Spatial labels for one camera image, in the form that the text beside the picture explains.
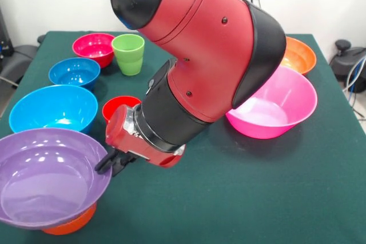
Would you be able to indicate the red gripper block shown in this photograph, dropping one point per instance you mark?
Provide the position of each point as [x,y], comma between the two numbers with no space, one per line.
[117,132]

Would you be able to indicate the purple bowl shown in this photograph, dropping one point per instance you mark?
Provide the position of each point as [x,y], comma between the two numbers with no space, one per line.
[45,181]

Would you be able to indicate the small orange ridged bowl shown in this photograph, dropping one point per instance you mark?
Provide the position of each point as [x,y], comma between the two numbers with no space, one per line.
[71,225]

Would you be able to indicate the green cup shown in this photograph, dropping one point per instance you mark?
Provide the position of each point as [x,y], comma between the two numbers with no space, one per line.
[128,58]

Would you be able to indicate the large pink bowl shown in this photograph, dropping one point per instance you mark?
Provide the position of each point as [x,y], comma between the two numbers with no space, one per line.
[274,107]

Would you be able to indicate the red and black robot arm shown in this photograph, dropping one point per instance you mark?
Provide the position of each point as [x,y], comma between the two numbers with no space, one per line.
[206,41]

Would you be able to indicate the red cup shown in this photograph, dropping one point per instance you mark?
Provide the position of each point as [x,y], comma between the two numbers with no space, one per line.
[113,107]

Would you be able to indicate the large blue bowl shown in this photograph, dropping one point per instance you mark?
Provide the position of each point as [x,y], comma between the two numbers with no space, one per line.
[48,107]

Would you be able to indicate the small dark blue bowl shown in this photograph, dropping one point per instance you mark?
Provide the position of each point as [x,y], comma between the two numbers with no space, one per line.
[74,74]

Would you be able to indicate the small pink-red bowl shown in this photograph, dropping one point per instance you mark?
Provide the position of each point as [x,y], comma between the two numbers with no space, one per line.
[93,49]

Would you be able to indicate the black floor stand base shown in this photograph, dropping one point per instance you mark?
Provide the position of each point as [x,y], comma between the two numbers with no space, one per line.
[20,58]
[343,58]

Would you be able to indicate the black round knob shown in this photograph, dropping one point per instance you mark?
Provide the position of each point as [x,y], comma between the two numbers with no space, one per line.
[41,39]

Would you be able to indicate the dark green tablecloth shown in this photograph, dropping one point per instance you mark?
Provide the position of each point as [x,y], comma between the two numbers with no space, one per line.
[257,198]

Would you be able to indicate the black equipment rack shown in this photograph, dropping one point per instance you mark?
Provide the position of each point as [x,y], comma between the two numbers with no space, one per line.
[4,41]

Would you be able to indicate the large orange bowl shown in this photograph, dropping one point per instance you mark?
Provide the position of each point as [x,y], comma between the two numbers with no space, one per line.
[300,55]

